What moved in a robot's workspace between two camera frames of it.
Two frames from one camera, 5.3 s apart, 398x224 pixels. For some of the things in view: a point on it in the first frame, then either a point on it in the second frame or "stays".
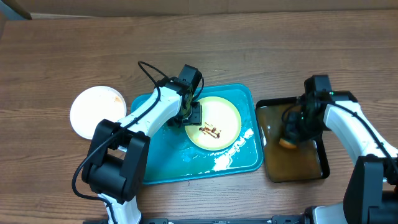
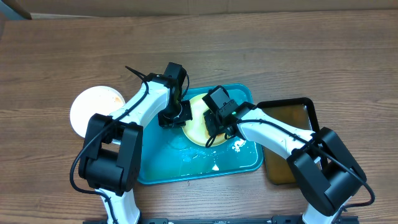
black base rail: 166,219 stays
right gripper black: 292,130 to 211,120
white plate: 92,105 stays
